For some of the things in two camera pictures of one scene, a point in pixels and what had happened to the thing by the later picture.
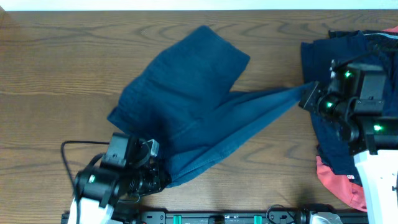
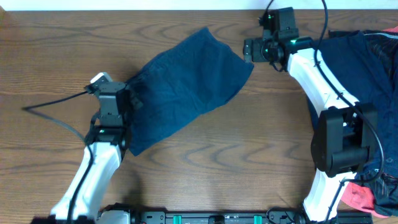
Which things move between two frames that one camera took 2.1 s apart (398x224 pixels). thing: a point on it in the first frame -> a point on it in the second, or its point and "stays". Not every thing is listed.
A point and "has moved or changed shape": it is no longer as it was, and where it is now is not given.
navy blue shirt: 356,46 stays
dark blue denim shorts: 182,98 has moved or changed shape
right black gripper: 311,101 -> 257,56
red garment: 350,192 stays
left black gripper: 155,168 -> 136,103
